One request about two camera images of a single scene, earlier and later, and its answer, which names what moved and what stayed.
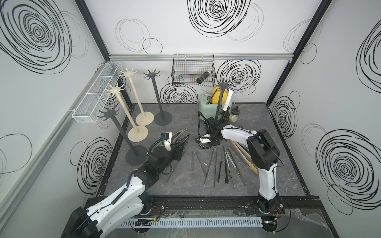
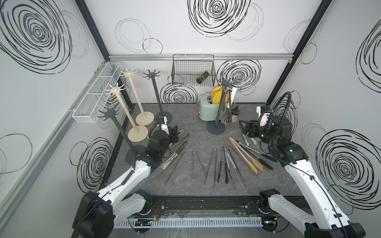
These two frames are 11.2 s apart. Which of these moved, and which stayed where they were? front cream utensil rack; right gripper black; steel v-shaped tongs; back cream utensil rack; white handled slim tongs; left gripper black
Moved: left gripper black; right gripper black
Stayed: front cream utensil rack; white handled slim tongs; back cream utensil rack; steel v-shaped tongs
